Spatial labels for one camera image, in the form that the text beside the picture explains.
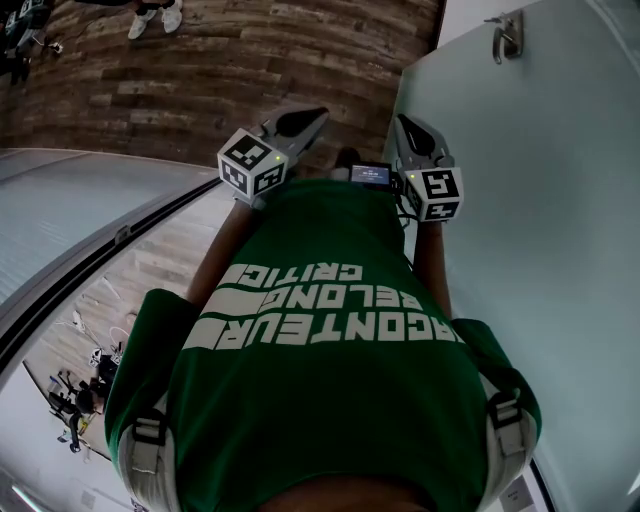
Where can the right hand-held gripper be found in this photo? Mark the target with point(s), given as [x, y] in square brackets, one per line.
[437, 195]

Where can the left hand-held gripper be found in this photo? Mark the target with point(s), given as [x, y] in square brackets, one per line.
[250, 165]

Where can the frosted glass door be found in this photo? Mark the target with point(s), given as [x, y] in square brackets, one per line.
[525, 250]

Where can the person's right forearm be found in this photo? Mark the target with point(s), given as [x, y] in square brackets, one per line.
[432, 270]

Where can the person's left forearm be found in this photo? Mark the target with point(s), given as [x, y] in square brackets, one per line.
[215, 260]

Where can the small black screen device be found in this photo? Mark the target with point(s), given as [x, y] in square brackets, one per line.
[370, 174]

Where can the dark slip-on shoe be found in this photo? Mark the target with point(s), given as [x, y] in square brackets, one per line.
[346, 157]

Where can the white floor power socket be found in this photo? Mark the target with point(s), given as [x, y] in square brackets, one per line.
[55, 47]

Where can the person in green shirt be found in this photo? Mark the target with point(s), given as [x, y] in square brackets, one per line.
[325, 400]

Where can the person's head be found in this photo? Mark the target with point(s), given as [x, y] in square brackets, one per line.
[350, 497]

